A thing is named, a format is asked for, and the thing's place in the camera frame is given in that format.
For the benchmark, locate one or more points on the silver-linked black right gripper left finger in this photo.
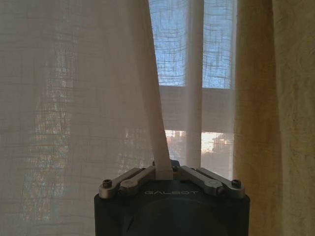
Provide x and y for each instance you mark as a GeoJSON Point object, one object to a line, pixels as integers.
{"type": "Point", "coordinates": [128, 183]}

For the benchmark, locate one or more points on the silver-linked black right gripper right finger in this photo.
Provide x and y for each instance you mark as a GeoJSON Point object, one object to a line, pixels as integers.
{"type": "Point", "coordinates": [216, 183]}

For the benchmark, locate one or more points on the sheer white curtain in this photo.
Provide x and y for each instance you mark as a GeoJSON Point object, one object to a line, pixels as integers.
{"type": "Point", "coordinates": [73, 98]}

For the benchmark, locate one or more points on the yellow opaque curtain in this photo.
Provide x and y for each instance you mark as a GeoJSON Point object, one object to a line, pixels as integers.
{"type": "Point", "coordinates": [278, 110]}

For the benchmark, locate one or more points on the window frame crossbar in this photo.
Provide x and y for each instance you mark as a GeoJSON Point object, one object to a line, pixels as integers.
{"type": "Point", "coordinates": [197, 108]}

